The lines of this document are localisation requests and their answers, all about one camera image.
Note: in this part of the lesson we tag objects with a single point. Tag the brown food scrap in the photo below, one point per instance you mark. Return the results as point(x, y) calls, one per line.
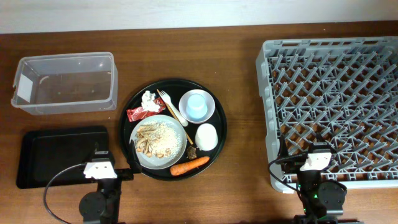
point(191, 153)

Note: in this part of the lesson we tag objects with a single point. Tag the white napkin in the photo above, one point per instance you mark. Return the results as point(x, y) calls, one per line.
point(148, 102)

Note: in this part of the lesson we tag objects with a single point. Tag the white cup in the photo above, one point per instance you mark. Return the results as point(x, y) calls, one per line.
point(206, 137)

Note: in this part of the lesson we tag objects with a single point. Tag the wooden chopstick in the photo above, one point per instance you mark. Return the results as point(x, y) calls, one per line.
point(170, 110)

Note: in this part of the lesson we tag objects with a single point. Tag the black rectangular tray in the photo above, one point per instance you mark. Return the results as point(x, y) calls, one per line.
point(44, 153)

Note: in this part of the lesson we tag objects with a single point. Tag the grey plate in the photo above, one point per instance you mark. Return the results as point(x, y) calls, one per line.
point(156, 163)

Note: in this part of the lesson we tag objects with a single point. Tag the grey dishwasher rack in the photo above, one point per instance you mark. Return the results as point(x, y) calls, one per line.
point(346, 90)

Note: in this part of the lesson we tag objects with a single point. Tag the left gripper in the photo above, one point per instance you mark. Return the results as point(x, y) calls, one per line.
point(127, 175)

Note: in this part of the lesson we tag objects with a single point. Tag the rice and pasta leftovers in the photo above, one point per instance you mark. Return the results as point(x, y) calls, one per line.
point(157, 139)

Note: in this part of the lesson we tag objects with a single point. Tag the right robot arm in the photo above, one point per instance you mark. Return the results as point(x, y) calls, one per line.
point(322, 200)

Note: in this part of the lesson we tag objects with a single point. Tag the white plastic fork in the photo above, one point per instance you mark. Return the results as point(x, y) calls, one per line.
point(167, 99)

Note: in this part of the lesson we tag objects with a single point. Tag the light blue cup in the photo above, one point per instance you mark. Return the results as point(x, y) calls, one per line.
point(196, 107)

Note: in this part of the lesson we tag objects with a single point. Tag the orange carrot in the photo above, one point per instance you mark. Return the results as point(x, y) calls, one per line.
point(180, 169)

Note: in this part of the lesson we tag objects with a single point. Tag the red snack wrapper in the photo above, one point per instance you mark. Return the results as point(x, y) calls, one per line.
point(139, 113)

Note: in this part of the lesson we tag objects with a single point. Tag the round black serving tray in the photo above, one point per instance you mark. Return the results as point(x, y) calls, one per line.
point(175, 88)

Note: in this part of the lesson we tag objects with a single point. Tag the clear plastic bin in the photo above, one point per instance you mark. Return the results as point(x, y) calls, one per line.
point(66, 83)

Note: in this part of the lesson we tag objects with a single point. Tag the white bowl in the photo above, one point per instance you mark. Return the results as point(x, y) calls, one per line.
point(210, 102)

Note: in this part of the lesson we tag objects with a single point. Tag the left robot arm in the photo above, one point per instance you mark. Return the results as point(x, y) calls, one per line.
point(102, 205)

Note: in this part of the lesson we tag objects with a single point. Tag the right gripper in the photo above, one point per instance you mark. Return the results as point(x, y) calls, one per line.
point(294, 165)

